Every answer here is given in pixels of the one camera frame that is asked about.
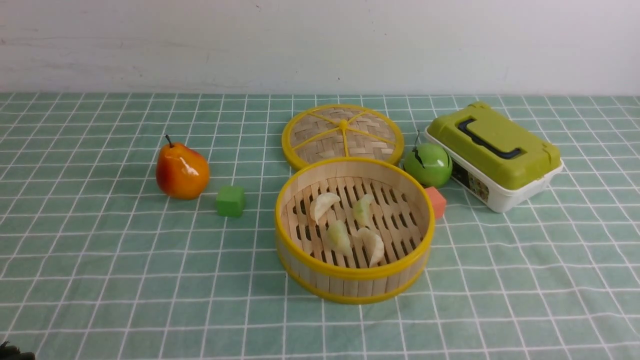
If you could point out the pale green dumpling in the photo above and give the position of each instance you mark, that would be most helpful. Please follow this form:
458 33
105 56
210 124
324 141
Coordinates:
361 211

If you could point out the pale yellow dumpling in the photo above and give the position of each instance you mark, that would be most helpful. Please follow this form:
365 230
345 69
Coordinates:
339 239

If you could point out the small white dumpling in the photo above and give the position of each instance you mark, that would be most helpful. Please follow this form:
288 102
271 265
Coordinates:
373 244

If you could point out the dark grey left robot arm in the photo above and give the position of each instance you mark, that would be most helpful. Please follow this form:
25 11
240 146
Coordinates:
11 352

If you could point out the yellow woven steamer lid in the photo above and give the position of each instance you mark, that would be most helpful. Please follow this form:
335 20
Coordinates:
341 130

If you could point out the bamboo steamer tray yellow rim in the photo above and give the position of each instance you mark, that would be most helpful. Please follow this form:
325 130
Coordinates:
402 214

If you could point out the green cube block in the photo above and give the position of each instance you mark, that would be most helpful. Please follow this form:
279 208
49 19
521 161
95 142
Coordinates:
230 201

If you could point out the green apple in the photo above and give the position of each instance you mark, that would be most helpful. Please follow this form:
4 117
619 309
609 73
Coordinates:
428 163

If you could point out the orange cube block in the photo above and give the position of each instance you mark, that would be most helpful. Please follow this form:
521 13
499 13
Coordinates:
437 200

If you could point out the orange red pear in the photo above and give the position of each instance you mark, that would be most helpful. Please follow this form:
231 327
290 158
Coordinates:
181 173

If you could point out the green lidded white box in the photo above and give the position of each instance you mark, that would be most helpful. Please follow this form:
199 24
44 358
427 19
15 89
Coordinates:
497 160

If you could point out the green checkered tablecloth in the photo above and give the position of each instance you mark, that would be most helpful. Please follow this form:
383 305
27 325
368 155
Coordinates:
98 264

